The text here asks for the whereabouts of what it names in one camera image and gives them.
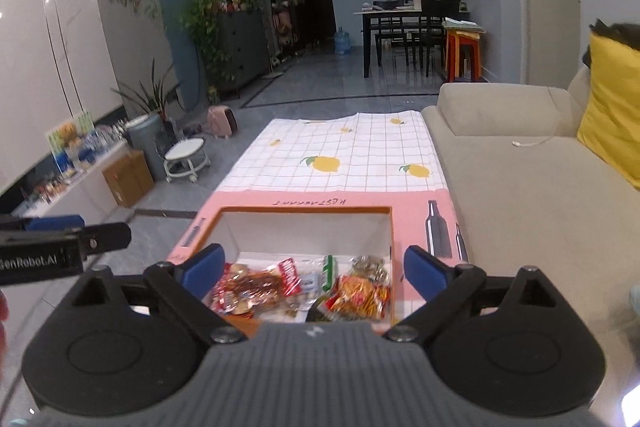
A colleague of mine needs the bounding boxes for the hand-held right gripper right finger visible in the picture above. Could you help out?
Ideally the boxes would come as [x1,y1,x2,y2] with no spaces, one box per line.
[382,245,571,343]

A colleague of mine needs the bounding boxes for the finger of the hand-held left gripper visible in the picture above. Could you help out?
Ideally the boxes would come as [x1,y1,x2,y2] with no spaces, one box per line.
[0,215,86,232]
[75,223,132,254]

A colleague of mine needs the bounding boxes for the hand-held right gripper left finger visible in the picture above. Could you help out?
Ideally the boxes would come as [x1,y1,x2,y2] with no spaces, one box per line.
[65,243,246,344]

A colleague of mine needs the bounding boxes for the red-brown meat snack packet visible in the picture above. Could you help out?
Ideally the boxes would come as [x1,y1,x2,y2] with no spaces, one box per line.
[210,258,303,317]

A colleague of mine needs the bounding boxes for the clear packet olive contents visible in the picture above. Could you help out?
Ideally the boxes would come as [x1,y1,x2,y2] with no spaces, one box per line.
[350,255,390,282]

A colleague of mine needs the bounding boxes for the orange stick snack packet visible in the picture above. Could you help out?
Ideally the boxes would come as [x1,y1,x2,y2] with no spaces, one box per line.
[325,274,392,322]

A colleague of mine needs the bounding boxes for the orange cardboard box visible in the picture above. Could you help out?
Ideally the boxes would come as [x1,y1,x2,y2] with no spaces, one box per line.
[182,205,401,328]

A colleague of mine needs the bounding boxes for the white TV console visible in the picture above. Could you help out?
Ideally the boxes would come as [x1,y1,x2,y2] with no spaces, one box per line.
[0,139,135,220]

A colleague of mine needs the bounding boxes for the brown cardboard carton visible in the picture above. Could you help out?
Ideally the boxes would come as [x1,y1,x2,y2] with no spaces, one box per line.
[101,150,156,208]

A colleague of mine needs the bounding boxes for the plush toy picture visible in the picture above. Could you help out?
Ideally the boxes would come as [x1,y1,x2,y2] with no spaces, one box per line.
[44,109,97,175]

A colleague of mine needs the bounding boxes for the grey bin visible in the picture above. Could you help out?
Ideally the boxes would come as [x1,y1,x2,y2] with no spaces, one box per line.
[124,113,171,182]

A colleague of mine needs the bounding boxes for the white rolling stool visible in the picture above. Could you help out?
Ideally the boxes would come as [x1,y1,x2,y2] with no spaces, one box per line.
[163,138,212,184]

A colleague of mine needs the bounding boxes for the beige sofa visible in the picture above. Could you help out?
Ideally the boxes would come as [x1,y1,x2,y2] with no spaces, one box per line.
[420,64,640,408]

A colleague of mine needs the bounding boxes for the printed checked tablecloth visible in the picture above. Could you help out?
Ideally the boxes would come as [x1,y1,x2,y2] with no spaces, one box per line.
[167,111,472,329]

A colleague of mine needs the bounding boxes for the long-leaf plant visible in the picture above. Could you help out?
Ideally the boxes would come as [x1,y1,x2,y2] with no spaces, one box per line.
[111,59,182,122]

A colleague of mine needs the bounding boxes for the pink heater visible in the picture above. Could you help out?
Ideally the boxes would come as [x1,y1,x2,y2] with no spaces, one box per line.
[206,105,239,140]

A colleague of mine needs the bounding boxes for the potted climbing plant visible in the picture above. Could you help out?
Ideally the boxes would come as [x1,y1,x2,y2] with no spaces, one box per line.
[181,0,236,95]

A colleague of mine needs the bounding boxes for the dark grey dresser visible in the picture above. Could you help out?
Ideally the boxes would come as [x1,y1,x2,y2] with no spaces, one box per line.
[216,8,272,96]

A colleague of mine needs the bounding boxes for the orange stool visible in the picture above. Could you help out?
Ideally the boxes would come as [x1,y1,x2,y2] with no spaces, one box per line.
[444,29,485,84]

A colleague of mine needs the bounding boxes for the dark dining chair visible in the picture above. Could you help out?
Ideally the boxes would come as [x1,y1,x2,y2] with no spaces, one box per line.
[372,0,416,68]
[407,0,461,78]

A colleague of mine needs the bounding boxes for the blue water jug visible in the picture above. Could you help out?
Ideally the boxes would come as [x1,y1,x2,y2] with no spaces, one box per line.
[333,27,354,56]

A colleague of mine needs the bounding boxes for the stack of papers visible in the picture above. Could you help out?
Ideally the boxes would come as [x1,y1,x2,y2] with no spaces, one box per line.
[442,19,487,35]

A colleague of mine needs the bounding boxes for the yellow pillow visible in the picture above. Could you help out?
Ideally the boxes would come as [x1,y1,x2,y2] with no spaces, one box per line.
[576,32,640,192]

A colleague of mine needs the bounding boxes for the dark dining table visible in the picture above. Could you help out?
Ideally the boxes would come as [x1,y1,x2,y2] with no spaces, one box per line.
[354,4,451,78]

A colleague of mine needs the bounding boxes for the shoe rack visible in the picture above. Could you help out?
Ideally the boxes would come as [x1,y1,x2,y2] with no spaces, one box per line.
[264,0,303,60]

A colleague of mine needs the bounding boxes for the dark cloth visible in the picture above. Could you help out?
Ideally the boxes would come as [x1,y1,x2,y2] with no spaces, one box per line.
[580,19,640,70]

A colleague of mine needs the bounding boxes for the white charging cable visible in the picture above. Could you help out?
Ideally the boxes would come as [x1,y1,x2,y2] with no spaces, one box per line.
[512,104,563,148]

